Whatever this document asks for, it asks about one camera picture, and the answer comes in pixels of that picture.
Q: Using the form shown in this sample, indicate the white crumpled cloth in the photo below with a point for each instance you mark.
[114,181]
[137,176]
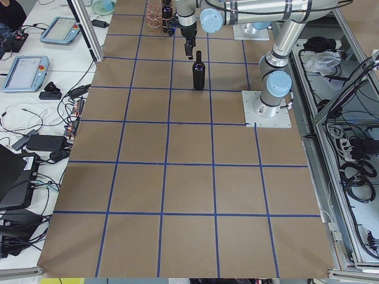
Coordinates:
[324,63]

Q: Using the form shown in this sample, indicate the black power adapter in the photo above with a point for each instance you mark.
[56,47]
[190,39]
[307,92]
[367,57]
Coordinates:
[99,23]

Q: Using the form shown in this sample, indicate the blue teach pendant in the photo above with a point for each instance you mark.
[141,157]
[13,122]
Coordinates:
[62,30]
[26,74]

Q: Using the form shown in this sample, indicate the blue teach pendant far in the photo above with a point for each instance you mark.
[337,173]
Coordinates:
[62,30]

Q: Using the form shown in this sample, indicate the dark bottle in basket front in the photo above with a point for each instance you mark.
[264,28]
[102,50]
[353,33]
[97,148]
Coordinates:
[167,13]

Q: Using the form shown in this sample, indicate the green glass plate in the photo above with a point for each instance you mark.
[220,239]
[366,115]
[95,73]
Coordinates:
[103,7]

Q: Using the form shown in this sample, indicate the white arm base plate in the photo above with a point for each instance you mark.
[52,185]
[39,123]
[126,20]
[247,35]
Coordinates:
[251,31]
[257,114]

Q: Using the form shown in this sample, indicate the dark wine bottle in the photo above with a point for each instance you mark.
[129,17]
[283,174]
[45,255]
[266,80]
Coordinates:
[198,72]

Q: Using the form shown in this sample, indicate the copper wire wine basket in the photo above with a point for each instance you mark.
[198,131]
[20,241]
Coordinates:
[154,16]

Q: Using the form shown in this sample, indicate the aluminium frame post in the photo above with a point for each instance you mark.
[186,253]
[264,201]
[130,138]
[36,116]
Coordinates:
[83,20]

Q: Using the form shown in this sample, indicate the blue teach pendant near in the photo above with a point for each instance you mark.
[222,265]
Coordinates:
[26,74]

